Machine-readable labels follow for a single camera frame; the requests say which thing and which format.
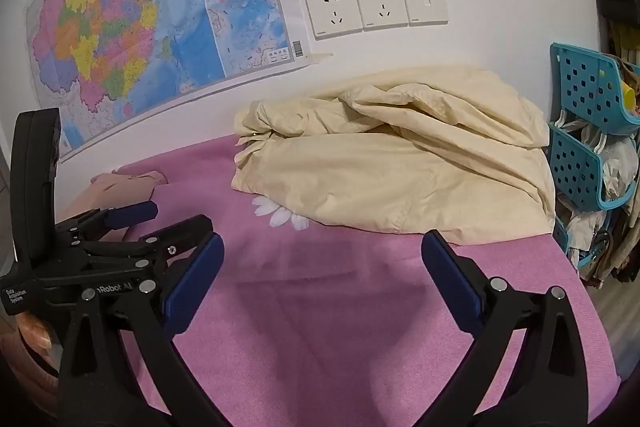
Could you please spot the white wall socket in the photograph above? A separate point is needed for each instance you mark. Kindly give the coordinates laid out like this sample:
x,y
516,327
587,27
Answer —
x,y
382,4
334,12

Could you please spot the cream trench coat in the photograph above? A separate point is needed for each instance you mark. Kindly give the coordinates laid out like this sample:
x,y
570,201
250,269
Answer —
x,y
400,167

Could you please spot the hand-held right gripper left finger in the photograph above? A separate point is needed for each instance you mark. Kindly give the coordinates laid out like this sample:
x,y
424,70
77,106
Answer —
x,y
192,292

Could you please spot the colourful wall map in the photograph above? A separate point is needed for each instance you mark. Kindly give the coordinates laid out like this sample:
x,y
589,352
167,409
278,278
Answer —
x,y
150,7

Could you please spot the pile of bags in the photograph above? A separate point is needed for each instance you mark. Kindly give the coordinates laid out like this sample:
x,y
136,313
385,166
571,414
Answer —
x,y
605,252

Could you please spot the person's left hand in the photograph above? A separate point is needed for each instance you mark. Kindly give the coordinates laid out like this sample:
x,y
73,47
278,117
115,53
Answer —
x,y
35,332

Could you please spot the blue plastic storage rack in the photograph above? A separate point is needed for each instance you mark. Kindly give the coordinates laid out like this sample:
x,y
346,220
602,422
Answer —
x,y
585,82

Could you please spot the folded peach garment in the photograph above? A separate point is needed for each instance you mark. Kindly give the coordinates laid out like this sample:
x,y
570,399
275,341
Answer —
x,y
115,192

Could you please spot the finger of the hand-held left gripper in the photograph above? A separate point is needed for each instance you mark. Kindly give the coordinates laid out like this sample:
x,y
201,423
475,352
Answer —
x,y
132,213
185,232

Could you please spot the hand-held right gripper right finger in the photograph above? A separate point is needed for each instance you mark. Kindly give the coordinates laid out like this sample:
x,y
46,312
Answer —
x,y
452,287

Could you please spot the white plastic bag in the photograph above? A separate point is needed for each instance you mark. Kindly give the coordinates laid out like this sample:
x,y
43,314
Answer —
x,y
620,167

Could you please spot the pink bed blanket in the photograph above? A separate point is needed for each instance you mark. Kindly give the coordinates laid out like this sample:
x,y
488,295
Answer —
x,y
325,332

